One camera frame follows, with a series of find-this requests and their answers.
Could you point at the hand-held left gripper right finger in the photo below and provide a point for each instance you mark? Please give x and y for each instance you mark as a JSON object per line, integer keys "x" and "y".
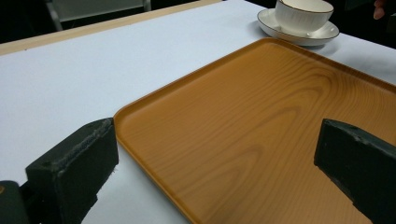
{"x": 358, "y": 158}

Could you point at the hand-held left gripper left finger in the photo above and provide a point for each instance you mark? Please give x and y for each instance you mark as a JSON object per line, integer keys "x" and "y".
{"x": 71, "y": 168}

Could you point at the white saucer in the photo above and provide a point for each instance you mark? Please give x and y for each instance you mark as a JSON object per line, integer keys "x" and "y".
{"x": 327, "y": 34}

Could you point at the white cup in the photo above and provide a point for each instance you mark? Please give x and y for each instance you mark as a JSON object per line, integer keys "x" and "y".
{"x": 302, "y": 14}

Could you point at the wooden tray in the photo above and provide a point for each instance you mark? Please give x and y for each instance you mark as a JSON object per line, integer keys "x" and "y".
{"x": 249, "y": 130}

